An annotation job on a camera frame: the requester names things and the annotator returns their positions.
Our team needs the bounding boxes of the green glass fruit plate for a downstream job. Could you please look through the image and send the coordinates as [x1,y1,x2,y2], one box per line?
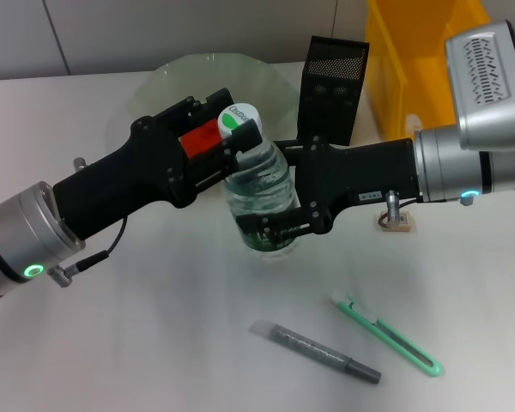
[130,51,300,151]

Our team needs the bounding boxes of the beige eraser with barcode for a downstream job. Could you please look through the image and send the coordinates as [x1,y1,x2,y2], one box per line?
[379,212,415,235]

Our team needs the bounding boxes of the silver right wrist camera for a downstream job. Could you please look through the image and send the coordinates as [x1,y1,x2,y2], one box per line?
[444,19,515,152]

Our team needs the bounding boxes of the red soft tomato toy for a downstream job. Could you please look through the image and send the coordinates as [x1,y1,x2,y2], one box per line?
[179,118,223,161]

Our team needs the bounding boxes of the black mesh pen holder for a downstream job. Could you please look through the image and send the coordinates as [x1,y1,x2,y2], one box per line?
[295,35,371,148]

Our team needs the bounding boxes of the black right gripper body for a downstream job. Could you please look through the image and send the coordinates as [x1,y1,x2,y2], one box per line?
[294,135,422,236]

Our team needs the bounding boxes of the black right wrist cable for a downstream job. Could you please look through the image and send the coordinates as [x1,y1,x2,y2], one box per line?
[376,188,424,228]

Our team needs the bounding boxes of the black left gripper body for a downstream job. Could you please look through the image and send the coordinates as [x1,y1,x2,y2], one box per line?
[52,106,201,241]

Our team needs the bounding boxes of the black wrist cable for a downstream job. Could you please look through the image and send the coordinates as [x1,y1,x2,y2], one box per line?
[376,188,424,228]
[46,214,129,288]

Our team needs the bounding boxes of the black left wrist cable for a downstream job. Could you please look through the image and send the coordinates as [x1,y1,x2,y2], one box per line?
[46,214,129,288]

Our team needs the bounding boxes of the green utility knife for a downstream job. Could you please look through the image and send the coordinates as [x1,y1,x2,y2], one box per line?
[330,289,446,379]

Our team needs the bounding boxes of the grey marker pen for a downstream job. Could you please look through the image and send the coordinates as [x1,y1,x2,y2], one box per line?
[248,318,382,385]

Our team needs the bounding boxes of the yellow plastic bin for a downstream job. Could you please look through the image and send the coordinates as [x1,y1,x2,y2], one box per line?
[364,0,493,142]

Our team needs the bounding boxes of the clear green-label water bottle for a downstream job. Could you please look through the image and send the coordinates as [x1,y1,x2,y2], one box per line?
[216,101,300,264]

